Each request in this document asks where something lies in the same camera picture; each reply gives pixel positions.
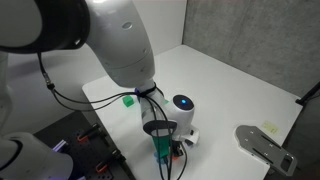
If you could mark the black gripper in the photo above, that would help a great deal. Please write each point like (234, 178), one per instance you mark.
(177, 149)

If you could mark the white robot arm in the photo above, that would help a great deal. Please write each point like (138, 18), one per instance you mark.
(113, 30)

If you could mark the blue toy figure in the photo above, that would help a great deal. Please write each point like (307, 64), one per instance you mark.
(161, 160)

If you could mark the green cube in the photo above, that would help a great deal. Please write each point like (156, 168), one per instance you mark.
(128, 101)

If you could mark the grey metal plate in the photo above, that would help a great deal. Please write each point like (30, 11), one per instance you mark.
(260, 145)

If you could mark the black mounting base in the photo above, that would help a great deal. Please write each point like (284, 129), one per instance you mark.
(95, 155)

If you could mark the yellow sticky note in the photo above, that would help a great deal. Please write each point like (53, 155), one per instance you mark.
(270, 127)

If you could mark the black vertical pole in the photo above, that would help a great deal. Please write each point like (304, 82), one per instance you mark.
(302, 101)

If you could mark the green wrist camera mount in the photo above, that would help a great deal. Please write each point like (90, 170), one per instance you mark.
(161, 143)

